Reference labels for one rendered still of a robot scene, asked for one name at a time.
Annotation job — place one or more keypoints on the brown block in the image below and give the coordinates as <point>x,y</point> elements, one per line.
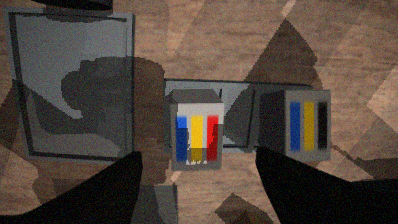
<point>249,218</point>

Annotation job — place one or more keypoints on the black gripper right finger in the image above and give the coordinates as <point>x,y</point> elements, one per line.
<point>301,194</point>

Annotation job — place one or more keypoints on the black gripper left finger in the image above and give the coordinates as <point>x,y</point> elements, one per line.
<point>108,197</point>

